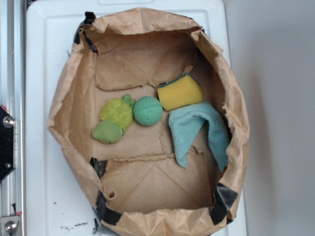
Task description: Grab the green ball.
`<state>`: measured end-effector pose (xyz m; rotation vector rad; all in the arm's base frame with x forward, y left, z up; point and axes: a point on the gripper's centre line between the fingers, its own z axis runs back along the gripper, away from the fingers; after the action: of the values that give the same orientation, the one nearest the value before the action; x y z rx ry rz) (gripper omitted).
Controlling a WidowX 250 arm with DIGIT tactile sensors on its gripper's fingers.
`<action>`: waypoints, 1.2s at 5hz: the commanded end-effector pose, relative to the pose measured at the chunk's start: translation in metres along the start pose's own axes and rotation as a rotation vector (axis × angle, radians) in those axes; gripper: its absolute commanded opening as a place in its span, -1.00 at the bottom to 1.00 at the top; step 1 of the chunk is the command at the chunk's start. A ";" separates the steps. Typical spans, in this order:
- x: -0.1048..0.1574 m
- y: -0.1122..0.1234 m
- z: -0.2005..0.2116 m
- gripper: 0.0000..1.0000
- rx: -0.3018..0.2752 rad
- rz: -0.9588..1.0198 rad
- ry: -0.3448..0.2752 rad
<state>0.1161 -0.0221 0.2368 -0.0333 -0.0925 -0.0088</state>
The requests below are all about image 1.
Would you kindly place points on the lime green plush toy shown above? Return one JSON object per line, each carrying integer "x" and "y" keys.
{"x": 116, "y": 116}

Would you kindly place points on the green dimpled ball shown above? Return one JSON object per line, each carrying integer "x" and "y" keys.
{"x": 147, "y": 111}

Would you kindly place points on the black metal bracket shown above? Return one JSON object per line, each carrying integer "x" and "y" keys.
{"x": 7, "y": 143}

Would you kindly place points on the teal microfibre cloth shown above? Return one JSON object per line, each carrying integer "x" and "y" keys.
{"x": 186, "y": 122}

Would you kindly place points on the yellow sponge green scourer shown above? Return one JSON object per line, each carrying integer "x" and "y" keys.
{"x": 183, "y": 91}

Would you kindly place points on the brown paper bag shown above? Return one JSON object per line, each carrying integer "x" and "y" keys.
{"x": 135, "y": 185}

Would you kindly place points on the aluminium frame rail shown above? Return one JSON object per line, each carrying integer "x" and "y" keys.
{"x": 12, "y": 94}

